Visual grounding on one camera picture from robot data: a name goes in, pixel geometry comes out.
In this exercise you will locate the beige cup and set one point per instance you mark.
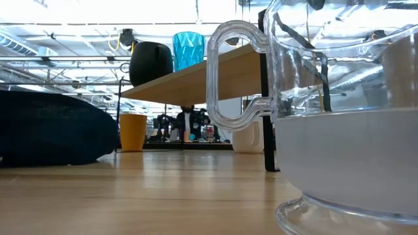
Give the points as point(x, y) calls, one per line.
point(246, 140)

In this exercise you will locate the teal faceted plastic tumbler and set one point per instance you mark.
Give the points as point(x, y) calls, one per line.
point(188, 50)

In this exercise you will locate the orange cup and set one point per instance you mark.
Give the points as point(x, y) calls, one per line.
point(133, 132)

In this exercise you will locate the black mug orange inside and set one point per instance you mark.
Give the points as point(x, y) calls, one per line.
point(150, 63)

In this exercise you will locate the clear glass mug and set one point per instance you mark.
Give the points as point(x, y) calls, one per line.
point(343, 163)

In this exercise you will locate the black background robot arm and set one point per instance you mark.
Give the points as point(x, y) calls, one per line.
point(165, 125)

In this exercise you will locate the person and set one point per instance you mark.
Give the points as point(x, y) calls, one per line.
point(187, 124)

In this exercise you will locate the black ceiling dome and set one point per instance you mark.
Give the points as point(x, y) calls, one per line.
point(232, 41)

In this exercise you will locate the navy blue cloth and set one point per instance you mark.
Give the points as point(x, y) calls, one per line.
point(49, 130)

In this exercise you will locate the black rig frame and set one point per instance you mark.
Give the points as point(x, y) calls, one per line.
point(196, 146)

